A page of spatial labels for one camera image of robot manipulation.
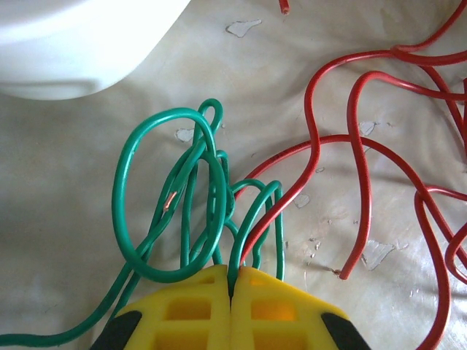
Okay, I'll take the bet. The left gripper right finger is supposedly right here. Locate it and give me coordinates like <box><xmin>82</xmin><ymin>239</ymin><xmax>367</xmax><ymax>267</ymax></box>
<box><xmin>230</xmin><ymin>266</ymin><xmax>373</xmax><ymax>350</ymax></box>

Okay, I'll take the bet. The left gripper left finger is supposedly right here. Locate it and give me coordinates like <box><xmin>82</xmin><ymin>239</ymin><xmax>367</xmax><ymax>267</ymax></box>
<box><xmin>89</xmin><ymin>264</ymin><xmax>232</xmax><ymax>350</ymax></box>

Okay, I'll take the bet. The green cable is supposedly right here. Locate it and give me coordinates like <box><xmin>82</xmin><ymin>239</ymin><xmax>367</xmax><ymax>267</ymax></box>
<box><xmin>0</xmin><ymin>98</ymin><xmax>285</xmax><ymax>347</ymax></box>

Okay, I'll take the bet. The red cable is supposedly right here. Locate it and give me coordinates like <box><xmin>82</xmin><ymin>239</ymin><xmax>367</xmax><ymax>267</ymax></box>
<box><xmin>233</xmin><ymin>0</ymin><xmax>467</xmax><ymax>350</ymax></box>

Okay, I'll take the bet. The white plastic bin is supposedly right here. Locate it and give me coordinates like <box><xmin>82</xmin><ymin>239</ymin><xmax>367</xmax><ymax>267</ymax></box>
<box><xmin>0</xmin><ymin>0</ymin><xmax>191</xmax><ymax>101</ymax></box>

